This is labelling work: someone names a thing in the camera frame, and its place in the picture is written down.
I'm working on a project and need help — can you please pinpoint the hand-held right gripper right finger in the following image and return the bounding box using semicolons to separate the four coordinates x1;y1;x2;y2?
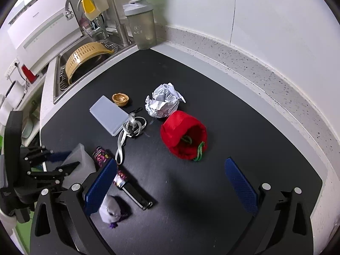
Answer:
224;157;314;255

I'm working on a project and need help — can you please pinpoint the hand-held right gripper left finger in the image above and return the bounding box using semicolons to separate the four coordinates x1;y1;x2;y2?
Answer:
30;158;118;255

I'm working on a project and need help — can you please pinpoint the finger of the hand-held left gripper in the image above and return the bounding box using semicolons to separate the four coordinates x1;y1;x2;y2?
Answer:
27;161;81;185
23;146;73;166

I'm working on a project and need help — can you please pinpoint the translucent white container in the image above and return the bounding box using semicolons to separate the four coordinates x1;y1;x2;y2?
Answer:
60;143;97;189

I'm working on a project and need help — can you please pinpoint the grey lanyard strap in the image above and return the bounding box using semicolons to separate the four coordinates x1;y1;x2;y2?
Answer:
115;108;147;164

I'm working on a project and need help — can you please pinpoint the translucent plastic box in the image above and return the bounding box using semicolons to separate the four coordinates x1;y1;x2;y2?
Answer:
89;96;130;137

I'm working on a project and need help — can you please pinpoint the grey purple cloth pouch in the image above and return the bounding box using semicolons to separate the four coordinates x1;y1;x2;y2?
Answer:
98;194;130;230

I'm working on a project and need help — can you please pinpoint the purple patterned black tube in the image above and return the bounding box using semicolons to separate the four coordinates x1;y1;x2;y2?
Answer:
92;146;154;211

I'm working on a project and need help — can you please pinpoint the red box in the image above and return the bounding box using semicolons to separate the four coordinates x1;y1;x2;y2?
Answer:
21;64;37;84

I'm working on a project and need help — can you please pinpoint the steel sink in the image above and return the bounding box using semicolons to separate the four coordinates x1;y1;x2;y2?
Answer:
53;36;139;105

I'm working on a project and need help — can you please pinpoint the black counter mat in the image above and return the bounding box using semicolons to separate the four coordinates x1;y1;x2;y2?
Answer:
40;49;323;255

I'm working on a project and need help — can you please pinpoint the red knit pouch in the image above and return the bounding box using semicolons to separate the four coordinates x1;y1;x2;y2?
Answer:
160;110;208;162

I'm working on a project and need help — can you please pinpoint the black bowl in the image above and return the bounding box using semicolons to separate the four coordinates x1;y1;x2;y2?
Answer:
76;54;108;79

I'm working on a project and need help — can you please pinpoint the yellow plastic colander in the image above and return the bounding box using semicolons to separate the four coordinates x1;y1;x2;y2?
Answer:
65;42;115;84

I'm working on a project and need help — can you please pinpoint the crumpled foil ball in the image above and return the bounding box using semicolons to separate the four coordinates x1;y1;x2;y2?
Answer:
145;83;186;118

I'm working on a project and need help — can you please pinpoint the white countertop appliance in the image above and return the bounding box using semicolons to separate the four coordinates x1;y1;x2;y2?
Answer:
7;0;83;71

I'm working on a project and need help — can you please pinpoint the tall chrome faucet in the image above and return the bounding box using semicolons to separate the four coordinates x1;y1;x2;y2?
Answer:
77;0;131;45

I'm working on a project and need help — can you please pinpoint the small chrome faucet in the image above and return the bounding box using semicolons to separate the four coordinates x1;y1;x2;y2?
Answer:
65;0;109;40

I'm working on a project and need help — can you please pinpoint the grey shaker bottle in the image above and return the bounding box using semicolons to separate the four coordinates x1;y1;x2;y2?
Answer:
123;0;157;50

